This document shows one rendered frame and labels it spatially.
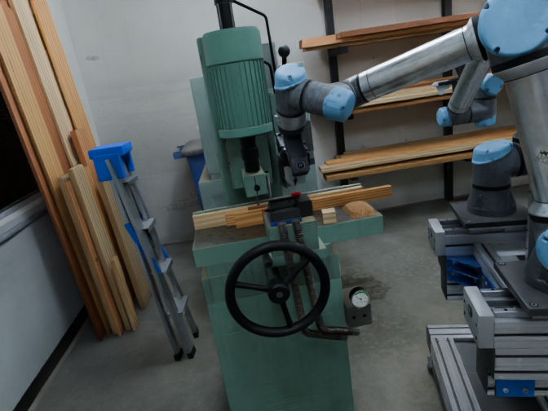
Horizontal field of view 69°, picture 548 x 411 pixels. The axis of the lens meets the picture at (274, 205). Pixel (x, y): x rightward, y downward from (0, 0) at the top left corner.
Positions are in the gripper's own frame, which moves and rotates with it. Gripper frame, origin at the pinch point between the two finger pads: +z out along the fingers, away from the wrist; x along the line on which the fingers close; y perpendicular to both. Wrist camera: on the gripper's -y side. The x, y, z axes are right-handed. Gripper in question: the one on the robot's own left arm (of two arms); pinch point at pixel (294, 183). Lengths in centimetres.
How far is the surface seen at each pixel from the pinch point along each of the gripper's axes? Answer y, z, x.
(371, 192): 8.1, 19.1, -28.8
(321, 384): -36, 65, 0
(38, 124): 118, 40, 116
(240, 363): -28, 51, 26
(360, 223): -7.4, 15.1, -18.9
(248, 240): -6.6, 13.9, 16.3
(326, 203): 7.7, 19.9, -12.6
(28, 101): 122, 28, 117
